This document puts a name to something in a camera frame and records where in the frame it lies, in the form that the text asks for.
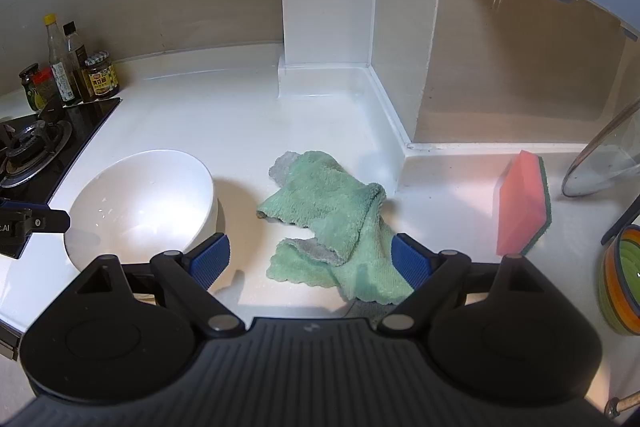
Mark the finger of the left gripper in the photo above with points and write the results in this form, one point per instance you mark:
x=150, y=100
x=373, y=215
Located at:
x=19, y=220

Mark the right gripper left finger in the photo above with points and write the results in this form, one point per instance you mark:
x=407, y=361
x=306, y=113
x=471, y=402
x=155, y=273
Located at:
x=185, y=280

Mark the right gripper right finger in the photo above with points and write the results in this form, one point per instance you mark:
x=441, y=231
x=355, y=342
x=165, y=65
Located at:
x=436, y=280

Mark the green microfiber cloth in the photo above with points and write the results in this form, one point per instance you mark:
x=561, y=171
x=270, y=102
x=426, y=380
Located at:
x=350, y=244

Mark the white ceramic bowl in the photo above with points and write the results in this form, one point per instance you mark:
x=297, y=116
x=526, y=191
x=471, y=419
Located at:
x=147, y=203

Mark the colourful striped bowl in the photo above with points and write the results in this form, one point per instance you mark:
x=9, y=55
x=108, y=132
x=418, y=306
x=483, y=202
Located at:
x=618, y=282

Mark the black gas stove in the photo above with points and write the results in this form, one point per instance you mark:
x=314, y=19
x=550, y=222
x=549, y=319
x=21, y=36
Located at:
x=38, y=150

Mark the pink green sponge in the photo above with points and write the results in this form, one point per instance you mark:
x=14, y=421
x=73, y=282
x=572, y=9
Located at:
x=524, y=207

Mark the dark lid green jar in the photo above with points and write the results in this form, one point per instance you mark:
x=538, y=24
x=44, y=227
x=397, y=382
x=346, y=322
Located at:
x=26, y=81

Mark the red lid jar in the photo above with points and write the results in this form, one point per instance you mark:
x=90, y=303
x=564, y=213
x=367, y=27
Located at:
x=45, y=87

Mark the yellow cap clear bottle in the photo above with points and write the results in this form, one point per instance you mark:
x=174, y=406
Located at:
x=58, y=61

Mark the black cap dark bottle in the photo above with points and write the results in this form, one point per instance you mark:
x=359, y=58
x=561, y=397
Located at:
x=77, y=53

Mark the yellow label sauce jar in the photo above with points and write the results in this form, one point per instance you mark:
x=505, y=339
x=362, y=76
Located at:
x=101, y=74

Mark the glass pot lid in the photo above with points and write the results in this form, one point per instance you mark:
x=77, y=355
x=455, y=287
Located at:
x=611, y=157

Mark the black pot handle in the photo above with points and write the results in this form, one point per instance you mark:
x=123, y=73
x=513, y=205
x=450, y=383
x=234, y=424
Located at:
x=628, y=216

